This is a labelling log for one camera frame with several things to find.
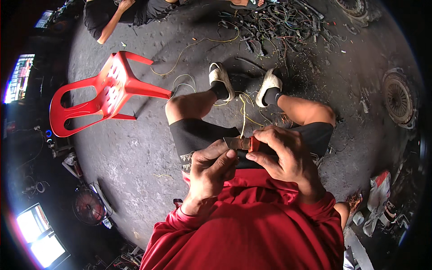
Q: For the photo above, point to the person's left hand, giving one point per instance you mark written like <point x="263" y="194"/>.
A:
<point x="206" y="175"/>

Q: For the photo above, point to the person's right hand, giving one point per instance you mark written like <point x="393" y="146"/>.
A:
<point x="293" y="158"/>

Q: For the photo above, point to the orange utility knife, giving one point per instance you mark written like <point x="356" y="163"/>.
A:
<point x="238" y="143"/>

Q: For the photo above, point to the person's legs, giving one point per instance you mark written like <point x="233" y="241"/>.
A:
<point x="195" y="131"/>

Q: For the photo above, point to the person's body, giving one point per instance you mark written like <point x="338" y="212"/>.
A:
<point x="249" y="229"/>

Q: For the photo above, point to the white and red cloth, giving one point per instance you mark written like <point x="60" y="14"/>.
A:
<point x="379" y="195"/>

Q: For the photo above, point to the grey metal plate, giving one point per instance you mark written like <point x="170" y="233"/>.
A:
<point x="357" y="249"/>

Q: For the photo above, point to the black floor fan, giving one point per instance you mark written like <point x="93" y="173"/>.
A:
<point x="89" y="206"/>

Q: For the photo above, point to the rusty clutch disc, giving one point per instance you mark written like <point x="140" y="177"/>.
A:
<point x="400" y="99"/>

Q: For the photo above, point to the red plastic chair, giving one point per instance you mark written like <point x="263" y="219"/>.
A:
<point x="118" y="84"/>

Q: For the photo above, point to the dark clutch plate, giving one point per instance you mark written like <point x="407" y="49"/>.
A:
<point x="354" y="8"/>

